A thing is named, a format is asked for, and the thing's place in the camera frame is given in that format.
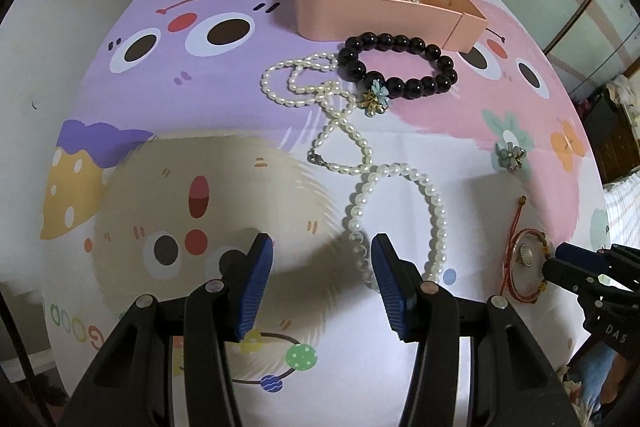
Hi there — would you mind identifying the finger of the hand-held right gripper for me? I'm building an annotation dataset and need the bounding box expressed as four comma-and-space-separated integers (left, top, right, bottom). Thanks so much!
543, 257, 609, 296
555, 243, 617, 266

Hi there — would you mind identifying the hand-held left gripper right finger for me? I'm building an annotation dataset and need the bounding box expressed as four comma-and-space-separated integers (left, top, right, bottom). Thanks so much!
371, 233, 588, 427

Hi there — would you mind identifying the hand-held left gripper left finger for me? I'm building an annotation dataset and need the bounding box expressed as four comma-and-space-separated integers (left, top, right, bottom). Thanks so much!
67, 233, 275, 427

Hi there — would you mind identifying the red string bracelet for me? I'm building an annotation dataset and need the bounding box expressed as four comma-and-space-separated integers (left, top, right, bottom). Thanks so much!
499, 195, 552, 304

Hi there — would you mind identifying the round pearl strand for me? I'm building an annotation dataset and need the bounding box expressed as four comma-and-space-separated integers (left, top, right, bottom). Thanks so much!
342, 163, 449, 292

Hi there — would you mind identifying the blue flower brooch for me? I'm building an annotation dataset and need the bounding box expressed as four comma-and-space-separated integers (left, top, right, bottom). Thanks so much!
495, 142, 529, 170
361, 79, 390, 117

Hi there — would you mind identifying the black bead bracelet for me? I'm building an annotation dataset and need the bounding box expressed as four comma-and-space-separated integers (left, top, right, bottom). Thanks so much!
337, 32, 459, 99

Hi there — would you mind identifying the small rice pearl necklace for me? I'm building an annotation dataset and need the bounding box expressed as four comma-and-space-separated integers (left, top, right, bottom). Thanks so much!
260, 52, 375, 176

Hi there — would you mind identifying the pink jewelry box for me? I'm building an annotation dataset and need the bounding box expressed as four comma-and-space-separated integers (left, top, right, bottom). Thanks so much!
290, 0, 489, 54

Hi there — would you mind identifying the striped blanket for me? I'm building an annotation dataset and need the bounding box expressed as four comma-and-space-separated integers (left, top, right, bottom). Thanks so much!
602, 174, 640, 253

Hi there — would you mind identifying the blue cloth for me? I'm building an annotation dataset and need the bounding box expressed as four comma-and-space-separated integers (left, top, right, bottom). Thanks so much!
565, 344, 640, 415

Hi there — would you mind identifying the dark cabinet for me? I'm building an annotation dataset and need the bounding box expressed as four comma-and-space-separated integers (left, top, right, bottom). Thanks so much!
582, 87, 640, 184

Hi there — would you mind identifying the cartoon printed mat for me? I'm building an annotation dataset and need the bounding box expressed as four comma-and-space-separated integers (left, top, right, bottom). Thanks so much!
40, 0, 609, 427

